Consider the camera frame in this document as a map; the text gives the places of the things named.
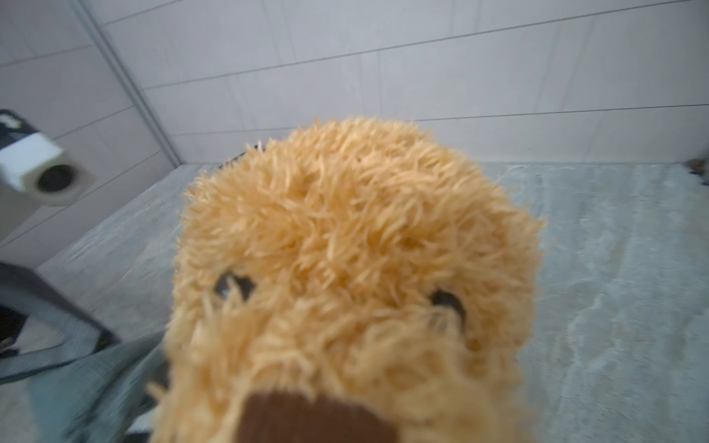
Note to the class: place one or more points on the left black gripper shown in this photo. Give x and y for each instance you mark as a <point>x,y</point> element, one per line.
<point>41,329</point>

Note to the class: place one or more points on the grey-green teddy sweater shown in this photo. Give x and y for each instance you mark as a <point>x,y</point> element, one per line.
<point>99,398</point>

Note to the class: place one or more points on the tan teddy bear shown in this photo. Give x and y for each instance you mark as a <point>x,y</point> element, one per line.
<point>354,282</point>

